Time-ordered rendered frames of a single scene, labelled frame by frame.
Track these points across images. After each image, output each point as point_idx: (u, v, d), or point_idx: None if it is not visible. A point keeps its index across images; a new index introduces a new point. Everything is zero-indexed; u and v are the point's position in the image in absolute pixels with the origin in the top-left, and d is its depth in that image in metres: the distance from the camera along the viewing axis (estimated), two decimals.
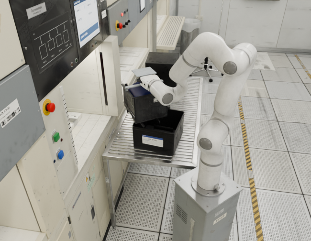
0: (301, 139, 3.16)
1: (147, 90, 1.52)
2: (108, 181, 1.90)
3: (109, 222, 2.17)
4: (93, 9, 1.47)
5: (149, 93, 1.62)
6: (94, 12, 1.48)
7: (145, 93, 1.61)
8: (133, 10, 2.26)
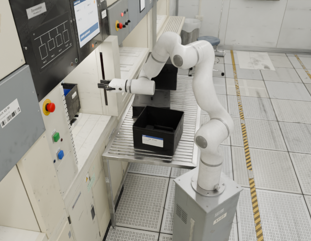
0: (301, 139, 3.16)
1: (124, 92, 1.62)
2: (108, 181, 1.90)
3: (109, 222, 2.17)
4: (93, 9, 1.47)
5: (66, 92, 1.74)
6: (94, 12, 1.48)
7: (64, 94, 1.71)
8: (133, 10, 2.26)
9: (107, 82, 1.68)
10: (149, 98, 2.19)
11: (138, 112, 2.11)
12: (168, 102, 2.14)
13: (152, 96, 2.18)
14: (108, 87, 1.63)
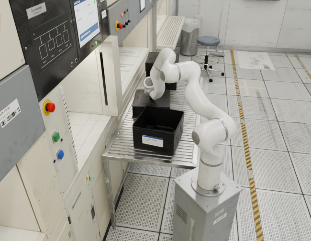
0: (301, 139, 3.16)
1: None
2: (108, 181, 1.90)
3: (109, 222, 2.17)
4: (93, 9, 1.47)
5: None
6: (94, 12, 1.48)
7: None
8: (133, 10, 2.26)
9: None
10: (149, 98, 2.19)
11: (138, 112, 2.11)
12: (168, 102, 2.14)
13: None
14: None
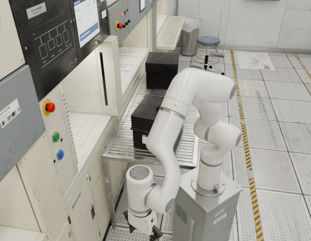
0: (301, 139, 3.16)
1: None
2: (108, 181, 1.90)
3: (109, 222, 2.17)
4: (93, 9, 1.47)
5: None
6: (94, 12, 1.48)
7: None
8: (133, 10, 2.26)
9: None
10: (156, 108, 1.77)
11: (138, 123, 1.71)
12: None
13: (159, 106, 1.75)
14: (152, 231, 0.97)
